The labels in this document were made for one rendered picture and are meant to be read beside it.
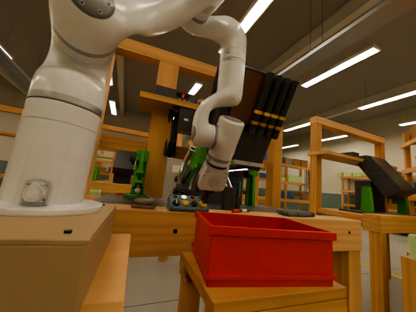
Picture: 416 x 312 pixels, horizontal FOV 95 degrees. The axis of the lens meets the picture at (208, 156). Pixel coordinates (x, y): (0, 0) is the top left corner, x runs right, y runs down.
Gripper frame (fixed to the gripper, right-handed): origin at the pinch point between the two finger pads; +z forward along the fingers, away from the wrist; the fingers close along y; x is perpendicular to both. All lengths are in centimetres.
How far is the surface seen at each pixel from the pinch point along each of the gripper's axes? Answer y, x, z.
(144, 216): -21.1, -4.6, 6.3
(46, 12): -277, 563, -50
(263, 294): 1.4, -38.1, -7.4
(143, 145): -24, 73, 17
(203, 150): 5.1, 32.6, -4.6
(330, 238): 19.8, -32.0, -16.3
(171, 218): -11.8, -4.9, 6.6
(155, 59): -25, 101, -38
